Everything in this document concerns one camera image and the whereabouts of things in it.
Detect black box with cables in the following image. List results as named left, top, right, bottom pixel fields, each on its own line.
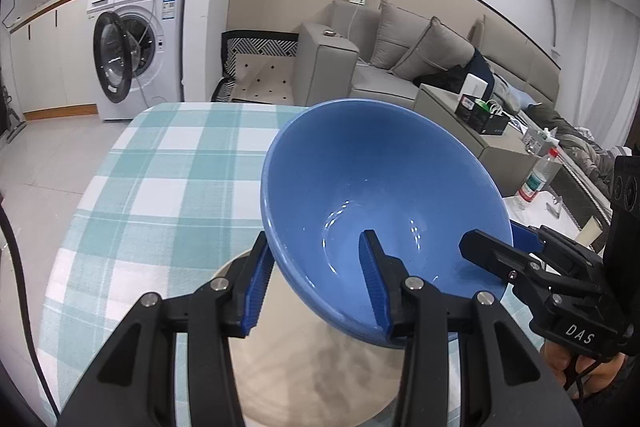
left=454, top=94, right=510, bottom=135

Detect grey cushion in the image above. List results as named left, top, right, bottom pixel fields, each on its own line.
left=370, top=0, right=431, bottom=70
left=390, top=16, right=475, bottom=81

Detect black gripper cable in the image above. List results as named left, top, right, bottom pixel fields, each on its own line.
left=0, top=206, right=61, bottom=417

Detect black patterned chair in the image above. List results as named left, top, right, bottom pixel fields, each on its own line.
left=210, top=29, right=298, bottom=105

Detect white kitchen base cabinets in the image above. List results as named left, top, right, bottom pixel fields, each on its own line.
left=10, top=0, right=98, bottom=118

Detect grey sofa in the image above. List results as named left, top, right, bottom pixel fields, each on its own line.
left=291, top=1, right=560, bottom=108

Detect white washing machine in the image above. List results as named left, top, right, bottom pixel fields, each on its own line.
left=87, top=0, right=184, bottom=121

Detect white marble side table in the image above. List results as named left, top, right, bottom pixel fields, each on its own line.
left=503, top=191, right=605, bottom=256

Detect blue bowl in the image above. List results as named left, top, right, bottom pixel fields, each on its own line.
left=260, top=98, right=512, bottom=346

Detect cream plate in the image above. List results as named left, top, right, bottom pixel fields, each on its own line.
left=229, top=268, right=404, bottom=426

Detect grey right cushion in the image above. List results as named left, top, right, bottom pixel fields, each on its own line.
left=390, top=16, right=475, bottom=81

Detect person right hand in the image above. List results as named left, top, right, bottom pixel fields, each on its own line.
left=541, top=339, right=632, bottom=400

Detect grey left cushion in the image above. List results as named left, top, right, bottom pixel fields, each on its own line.
left=370, top=0, right=431, bottom=70

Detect grey side cabinet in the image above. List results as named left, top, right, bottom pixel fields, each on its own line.
left=413, top=83, right=564, bottom=198

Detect plastic water bottle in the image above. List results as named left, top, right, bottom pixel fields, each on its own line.
left=515, top=147, right=561, bottom=208

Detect teal checked tablecloth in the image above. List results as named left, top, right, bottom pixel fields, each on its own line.
left=38, top=103, right=530, bottom=404

